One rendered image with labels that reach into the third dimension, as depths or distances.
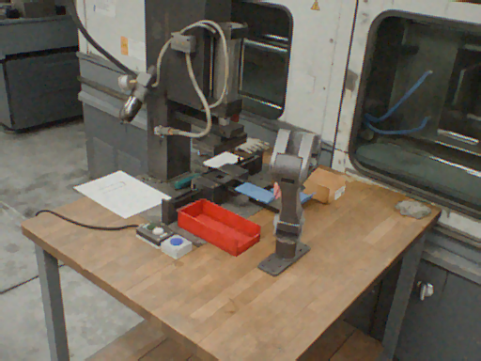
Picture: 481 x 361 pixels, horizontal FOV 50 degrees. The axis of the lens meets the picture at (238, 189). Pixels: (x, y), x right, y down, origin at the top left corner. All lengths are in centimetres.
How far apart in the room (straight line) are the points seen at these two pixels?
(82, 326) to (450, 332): 168
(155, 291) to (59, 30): 365
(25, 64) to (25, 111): 40
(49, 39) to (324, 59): 304
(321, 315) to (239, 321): 22
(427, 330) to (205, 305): 124
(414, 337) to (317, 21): 140
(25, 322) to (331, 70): 186
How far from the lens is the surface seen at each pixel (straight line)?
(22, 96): 478
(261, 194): 174
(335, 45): 219
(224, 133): 174
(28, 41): 473
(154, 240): 160
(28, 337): 271
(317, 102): 229
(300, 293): 147
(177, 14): 175
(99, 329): 268
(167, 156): 194
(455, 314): 230
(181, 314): 137
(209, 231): 161
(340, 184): 200
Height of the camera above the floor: 181
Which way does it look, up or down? 28 degrees down
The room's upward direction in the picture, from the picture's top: 4 degrees clockwise
